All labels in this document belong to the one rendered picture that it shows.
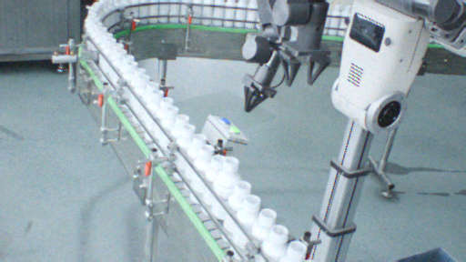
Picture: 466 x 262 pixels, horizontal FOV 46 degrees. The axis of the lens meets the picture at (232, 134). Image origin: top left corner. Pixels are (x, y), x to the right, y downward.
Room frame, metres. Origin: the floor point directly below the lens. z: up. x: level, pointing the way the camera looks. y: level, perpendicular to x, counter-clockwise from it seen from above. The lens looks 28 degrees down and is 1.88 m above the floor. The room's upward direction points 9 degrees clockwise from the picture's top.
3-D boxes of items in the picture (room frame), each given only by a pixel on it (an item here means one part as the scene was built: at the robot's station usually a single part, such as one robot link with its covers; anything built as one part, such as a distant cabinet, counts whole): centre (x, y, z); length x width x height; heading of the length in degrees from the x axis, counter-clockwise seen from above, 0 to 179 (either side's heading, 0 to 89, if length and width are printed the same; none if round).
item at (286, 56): (1.23, -0.13, 1.44); 0.07 x 0.07 x 0.09; 32
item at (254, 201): (1.06, -0.07, 1.08); 0.06 x 0.06 x 0.17
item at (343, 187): (1.71, -0.43, 0.74); 0.11 x 0.11 x 0.40; 32
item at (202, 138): (1.32, 0.08, 1.08); 0.06 x 0.06 x 0.17
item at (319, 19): (1.24, -0.14, 1.57); 0.07 x 0.06 x 0.07; 125
